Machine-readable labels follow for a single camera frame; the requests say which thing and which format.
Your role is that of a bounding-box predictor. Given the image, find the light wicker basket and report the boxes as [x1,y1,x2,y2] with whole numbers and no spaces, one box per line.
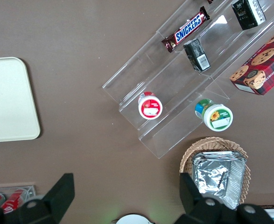
[179,136,251,206]

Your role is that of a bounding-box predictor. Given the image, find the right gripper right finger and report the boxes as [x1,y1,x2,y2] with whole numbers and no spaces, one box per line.
[176,172,274,224]

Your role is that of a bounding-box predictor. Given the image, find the green lidded cup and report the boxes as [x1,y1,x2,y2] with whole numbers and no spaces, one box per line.
[194,98,234,132]

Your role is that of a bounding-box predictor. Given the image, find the clear acrylic step stand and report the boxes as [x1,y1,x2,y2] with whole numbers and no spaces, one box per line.
[101,0,274,160]

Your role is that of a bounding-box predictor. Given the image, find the red tartan cookie box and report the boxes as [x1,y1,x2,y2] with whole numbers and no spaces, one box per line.
[229,23,274,96]

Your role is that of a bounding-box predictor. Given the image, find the small black carton box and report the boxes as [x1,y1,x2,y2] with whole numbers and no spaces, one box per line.
[183,38,211,72]
[231,0,267,31]

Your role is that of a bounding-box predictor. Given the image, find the clear acrylic bottle rack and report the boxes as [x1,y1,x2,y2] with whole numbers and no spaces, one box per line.
[0,185,36,210]

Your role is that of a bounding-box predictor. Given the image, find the red lidded cup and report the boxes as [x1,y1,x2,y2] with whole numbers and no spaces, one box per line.
[138,91,163,120]

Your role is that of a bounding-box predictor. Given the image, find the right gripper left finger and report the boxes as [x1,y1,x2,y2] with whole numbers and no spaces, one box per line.
[0,172,76,224]

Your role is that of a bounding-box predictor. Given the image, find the beige plastic tray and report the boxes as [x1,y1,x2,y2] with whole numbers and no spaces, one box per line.
[0,56,41,143]

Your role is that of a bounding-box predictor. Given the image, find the foil wrapped package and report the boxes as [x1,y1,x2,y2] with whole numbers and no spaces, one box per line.
[223,151,247,210]
[192,151,233,199]

